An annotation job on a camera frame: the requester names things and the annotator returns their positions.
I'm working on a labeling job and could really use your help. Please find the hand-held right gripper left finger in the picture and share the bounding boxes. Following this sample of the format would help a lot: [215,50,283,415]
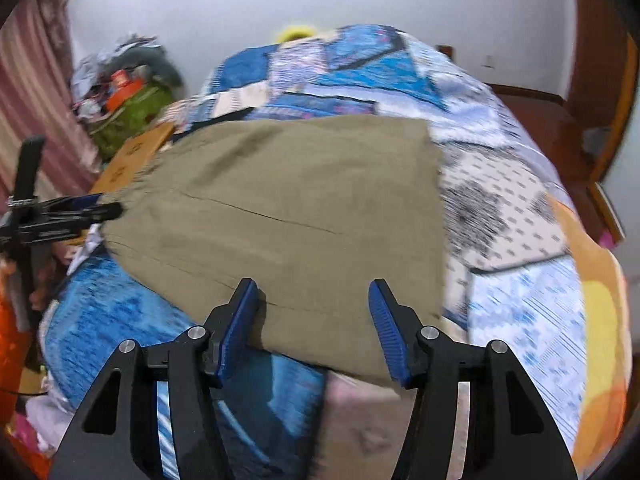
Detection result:
[50,278,260,480]

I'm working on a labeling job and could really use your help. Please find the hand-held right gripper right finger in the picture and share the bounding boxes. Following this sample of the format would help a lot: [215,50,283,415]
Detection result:
[368,279,575,480]

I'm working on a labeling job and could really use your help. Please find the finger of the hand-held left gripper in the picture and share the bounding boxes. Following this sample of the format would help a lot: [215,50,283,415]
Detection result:
[30,194,124,233]

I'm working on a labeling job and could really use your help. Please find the olive green pants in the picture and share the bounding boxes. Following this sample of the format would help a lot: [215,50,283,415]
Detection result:
[97,114,448,387]

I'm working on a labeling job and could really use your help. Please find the cardboard box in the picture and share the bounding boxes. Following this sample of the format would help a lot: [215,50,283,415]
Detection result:
[89,123,176,196]

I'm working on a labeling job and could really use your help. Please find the pink striped curtain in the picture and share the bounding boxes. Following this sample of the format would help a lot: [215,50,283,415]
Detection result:
[0,0,103,211]

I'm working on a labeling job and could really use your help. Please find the pile of clothes and bags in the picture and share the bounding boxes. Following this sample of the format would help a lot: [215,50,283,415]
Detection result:
[70,34,183,162]

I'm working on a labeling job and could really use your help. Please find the blue patchwork printed blanket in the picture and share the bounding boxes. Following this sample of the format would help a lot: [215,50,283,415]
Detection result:
[37,24,632,480]

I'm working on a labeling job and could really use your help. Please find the orange cloth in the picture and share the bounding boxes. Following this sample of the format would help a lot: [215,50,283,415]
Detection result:
[0,255,51,480]

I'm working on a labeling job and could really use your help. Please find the yellow plush toy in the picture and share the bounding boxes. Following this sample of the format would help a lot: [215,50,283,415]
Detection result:
[274,23,321,44]

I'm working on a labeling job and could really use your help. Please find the wooden door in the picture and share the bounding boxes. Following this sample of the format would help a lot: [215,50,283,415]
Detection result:
[565,0,640,246]

